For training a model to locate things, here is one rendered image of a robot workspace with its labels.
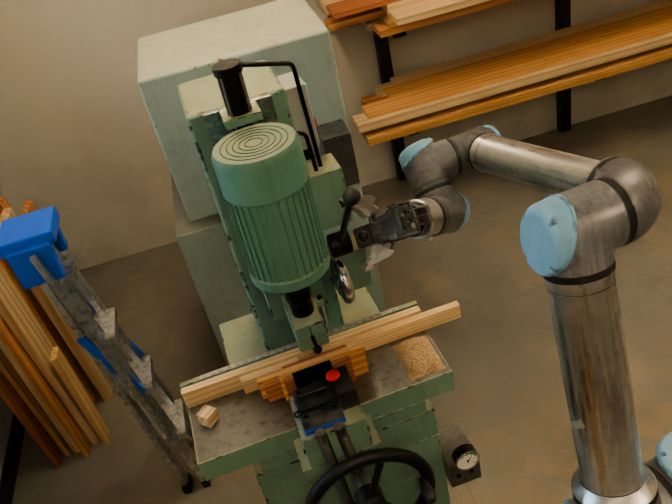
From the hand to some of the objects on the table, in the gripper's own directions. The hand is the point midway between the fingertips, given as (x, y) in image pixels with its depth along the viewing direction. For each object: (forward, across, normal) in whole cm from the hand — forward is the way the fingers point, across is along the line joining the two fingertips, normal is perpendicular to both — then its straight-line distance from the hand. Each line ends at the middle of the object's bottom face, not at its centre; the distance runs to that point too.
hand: (348, 236), depth 142 cm
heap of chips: (-25, +29, +14) cm, 41 cm away
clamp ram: (-3, +32, +27) cm, 42 cm away
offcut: (+12, +27, +48) cm, 56 cm away
